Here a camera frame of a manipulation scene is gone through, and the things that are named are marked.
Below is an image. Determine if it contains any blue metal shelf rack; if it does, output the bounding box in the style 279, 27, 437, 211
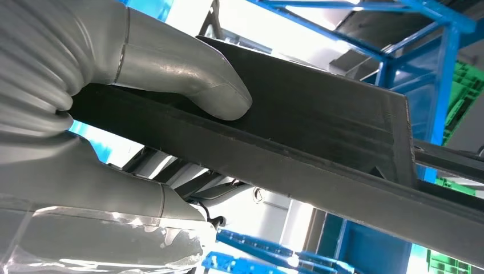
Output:
201, 215, 414, 274
245, 0, 484, 183

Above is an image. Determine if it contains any green plastic crate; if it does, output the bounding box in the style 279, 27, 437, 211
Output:
427, 249, 484, 274
434, 62, 484, 198

